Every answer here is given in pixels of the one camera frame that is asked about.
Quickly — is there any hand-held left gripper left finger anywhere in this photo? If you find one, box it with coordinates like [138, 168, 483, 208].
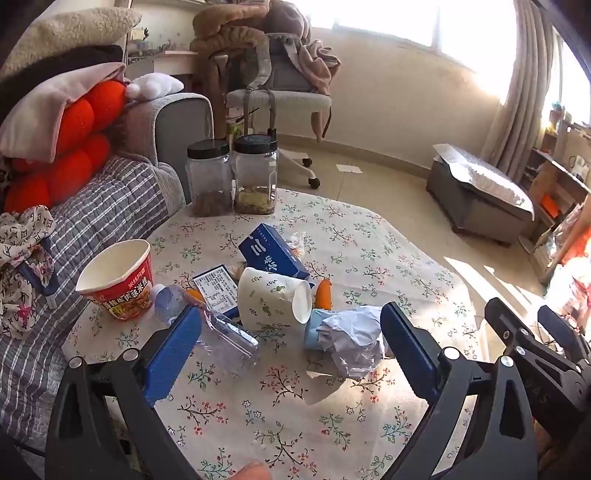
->
[45, 305, 204, 480]

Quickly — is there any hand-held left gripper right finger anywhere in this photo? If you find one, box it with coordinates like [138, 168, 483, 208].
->
[381, 302, 539, 480]

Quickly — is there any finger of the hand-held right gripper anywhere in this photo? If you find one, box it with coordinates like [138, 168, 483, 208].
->
[538, 305, 591, 365]
[485, 298, 583, 384]

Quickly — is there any red instant noodle paper bowl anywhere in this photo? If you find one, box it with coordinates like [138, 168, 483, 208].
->
[75, 239, 154, 321]

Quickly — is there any blue cardboard box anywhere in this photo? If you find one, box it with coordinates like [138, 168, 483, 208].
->
[238, 223, 311, 281]

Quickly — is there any crumpled white paper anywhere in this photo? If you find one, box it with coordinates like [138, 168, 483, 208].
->
[318, 305, 386, 380]

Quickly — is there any clear plastic bottle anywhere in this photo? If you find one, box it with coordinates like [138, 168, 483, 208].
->
[152, 284, 260, 374]

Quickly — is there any blue packet with white label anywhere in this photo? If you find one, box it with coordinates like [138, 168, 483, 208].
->
[192, 264, 241, 319]

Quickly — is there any blue paper cup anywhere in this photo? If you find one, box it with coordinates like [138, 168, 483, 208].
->
[303, 308, 342, 354]

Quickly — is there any white paper cup green print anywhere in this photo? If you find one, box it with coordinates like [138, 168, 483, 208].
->
[237, 267, 313, 332]

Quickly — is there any orange box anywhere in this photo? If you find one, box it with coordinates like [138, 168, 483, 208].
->
[538, 194, 561, 220]

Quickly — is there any grey storage ottoman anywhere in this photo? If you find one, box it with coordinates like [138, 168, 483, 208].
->
[426, 143, 536, 245]

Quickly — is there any wooden shelf unit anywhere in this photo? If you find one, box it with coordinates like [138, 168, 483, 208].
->
[519, 120, 591, 287]

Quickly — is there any grey striped quilt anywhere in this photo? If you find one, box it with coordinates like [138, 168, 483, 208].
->
[0, 154, 185, 457]

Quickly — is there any clear plastic wrapper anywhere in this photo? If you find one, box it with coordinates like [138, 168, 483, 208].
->
[284, 231, 305, 259]

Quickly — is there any white patterned cover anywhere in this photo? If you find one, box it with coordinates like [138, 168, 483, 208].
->
[433, 143, 535, 217]

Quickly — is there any plastic jar with brown contents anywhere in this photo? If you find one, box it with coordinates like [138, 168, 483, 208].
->
[186, 139, 233, 217]

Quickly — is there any patterned white scarf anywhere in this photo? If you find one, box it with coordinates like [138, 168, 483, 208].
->
[0, 205, 58, 340]

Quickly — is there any plastic jar with green label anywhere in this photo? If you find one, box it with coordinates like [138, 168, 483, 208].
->
[231, 135, 279, 216]

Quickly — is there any red bubble cushion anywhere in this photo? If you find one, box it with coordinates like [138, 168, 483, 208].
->
[4, 80, 127, 213]

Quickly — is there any taupe ribbed sofa cover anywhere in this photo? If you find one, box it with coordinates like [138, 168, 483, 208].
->
[115, 99, 162, 162]

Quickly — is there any grey sofa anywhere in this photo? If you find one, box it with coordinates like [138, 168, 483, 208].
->
[0, 92, 215, 462]

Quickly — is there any small side window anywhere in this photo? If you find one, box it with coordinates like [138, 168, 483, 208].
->
[549, 37, 591, 125]

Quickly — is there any white plush toy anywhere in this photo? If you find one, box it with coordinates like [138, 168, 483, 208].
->
[126, 72, 184, 101]

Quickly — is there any beige curtain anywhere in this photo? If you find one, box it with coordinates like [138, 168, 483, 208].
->
[480, 0, 561, 162]

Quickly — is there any pink cloth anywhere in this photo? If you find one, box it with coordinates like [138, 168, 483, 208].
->
[0, 62, 126, 162]

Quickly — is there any pink and white desk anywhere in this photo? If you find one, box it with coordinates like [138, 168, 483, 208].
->
[124, 48, 204, 93]

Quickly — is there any grey backpack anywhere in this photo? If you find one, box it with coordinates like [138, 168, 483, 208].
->
[245, 34, 324, 134]

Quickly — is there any pink blanket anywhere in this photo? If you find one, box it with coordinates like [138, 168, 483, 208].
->
[298, 39, 342, 141]

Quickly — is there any dark cloth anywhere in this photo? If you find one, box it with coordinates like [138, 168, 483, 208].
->
[0, 44, 124, 88]

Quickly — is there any brown fleece blanket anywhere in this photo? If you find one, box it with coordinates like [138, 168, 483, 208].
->
[190, 0, 311, 139]

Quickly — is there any large window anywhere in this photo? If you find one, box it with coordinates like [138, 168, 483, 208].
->
[277, 0, 518, 102]

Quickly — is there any beige fleece blanket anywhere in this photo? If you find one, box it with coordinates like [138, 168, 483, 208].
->
[0, 7, 141, 79]

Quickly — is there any navy bag strap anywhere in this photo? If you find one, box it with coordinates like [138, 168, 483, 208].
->
[25, 240, 61, 308]

